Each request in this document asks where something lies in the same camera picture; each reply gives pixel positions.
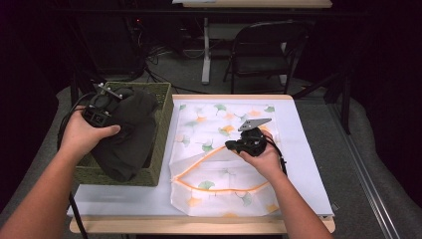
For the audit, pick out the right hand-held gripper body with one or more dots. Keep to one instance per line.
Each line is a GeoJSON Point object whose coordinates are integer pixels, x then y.
{"type": "Point", "coordinates": [253, 142]}

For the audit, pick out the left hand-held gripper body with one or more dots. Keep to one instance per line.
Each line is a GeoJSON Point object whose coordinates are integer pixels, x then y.
{"type": "Point", "coordinates": [99, 114]}

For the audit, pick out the white leaf-print zipper bag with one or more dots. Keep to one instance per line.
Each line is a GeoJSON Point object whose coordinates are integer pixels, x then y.
{"type": "Point", "coordinates": [199, 132]}

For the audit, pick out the dark cloth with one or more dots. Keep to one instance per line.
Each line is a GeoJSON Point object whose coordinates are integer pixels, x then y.
{"type": "Point", "coordinates": [132, 142]}

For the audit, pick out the green woven basket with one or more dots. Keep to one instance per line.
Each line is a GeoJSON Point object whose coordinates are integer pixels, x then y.
{"type": "Point", "coordinates": [162, 132]}

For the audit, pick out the person's right hand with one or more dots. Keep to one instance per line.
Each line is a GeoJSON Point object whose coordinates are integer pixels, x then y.
{"type": "Point", "coordinates": [267, 162]}

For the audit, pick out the person's left hand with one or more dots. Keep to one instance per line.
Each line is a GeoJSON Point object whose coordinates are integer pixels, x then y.
{"type": "Point", "coordinates": [81, 136]}

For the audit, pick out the white board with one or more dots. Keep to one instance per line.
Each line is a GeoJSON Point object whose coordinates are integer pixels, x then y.
{"type": "Point", "coordinates": [305, 139]}

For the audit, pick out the black folding chair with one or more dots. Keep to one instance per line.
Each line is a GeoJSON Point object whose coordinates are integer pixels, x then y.
{"type": "Point", "coordinates": [258, 63]}

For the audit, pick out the white desk leg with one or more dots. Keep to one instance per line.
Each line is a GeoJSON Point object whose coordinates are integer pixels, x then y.
{"type": "Point", "coordinates": [206, 63]}

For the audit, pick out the light wooden table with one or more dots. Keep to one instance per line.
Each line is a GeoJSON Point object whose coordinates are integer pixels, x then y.
{"type": "Point", "coordinates": [199, 227]}

